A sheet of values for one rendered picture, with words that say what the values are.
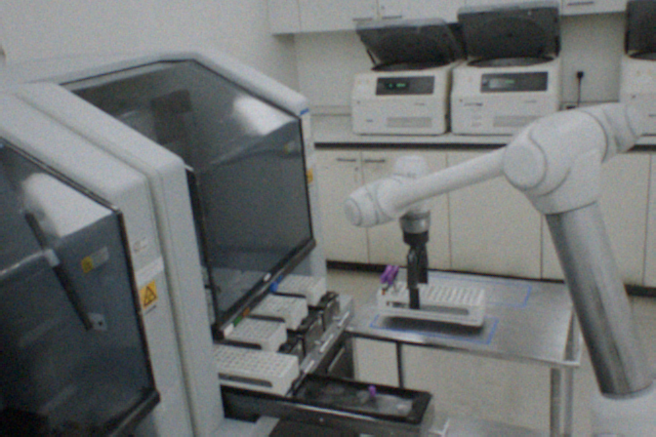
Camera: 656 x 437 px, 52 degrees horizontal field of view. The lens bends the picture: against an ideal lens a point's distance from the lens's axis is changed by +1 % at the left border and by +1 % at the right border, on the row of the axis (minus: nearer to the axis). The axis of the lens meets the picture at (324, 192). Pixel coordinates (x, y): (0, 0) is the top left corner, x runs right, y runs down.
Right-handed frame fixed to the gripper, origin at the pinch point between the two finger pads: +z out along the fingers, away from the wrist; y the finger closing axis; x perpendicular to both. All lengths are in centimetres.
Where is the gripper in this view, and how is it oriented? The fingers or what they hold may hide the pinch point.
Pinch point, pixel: (419, 294)
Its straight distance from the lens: 196.8
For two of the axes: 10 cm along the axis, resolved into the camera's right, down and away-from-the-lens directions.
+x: -9.2, -0.3, 3.8
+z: 1.0, 9.5, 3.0
